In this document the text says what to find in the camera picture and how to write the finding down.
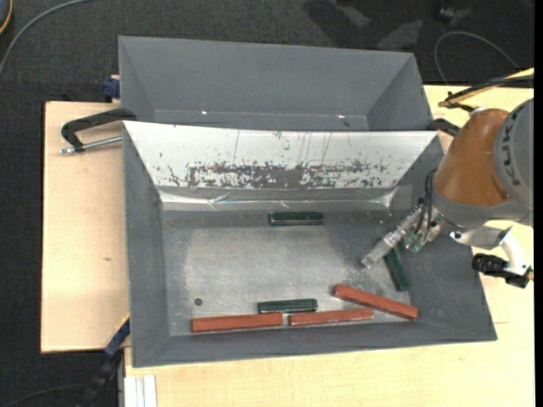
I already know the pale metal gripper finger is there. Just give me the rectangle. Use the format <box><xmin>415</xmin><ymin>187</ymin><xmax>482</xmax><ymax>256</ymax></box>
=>
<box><xmin>361</xmin><ymin>231</ymin><xmax>395</xmax><ymax>267</ymax></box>
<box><xmin>367</xmin><ymin>236</ymin><xmax>400</xmax><ymax>269</ymax></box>

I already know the dark green flat block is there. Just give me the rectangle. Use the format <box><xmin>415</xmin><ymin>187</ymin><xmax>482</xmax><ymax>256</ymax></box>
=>
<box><xmin>256</xmin><ymin>298</ymin><xmax>319</xmax><ymax>315</ymax></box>
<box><xmin>383</xmin><ymin>248</ymin><xmax>411</xmax><ymax>293</ymax></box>
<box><xmin>268</xmin><ymin>211</ymin><xmax>326</xmax><ymax>227</ymax></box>

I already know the red-brown flat block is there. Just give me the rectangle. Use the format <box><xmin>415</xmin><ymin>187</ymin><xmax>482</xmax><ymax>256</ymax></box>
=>
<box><xmin>287</xmin><ymin>308</ymin><xmax>376</xmax><ymax>327</ymax></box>
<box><xmin>332</xmin><ymin>283</ymin><xmax>419</xmax><ymax>321</ymax></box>
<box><xmin>190</xmin><ymin>311</ymin><xmax>284</xmax><ymax>334</ymax></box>

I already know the grey metal bin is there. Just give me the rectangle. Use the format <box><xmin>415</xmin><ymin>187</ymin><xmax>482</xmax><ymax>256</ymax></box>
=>
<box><xmin>117</xmin><ymin>35</ymin><xmax>498</xmax><ymax>369</ymax></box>

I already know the pale wood flat board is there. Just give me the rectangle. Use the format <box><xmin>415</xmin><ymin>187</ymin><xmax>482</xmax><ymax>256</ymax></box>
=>
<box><xmin>40</xmin><ymin>101</ymin><xmax>131</xmax><ymax>354</ymax></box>

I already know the black cylinder on white bracket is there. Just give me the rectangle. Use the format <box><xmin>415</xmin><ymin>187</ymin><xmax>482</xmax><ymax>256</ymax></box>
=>
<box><xmin>449</xmin><ymin>225</ymin><xmax>534</xmax><ymax>290</ymax></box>

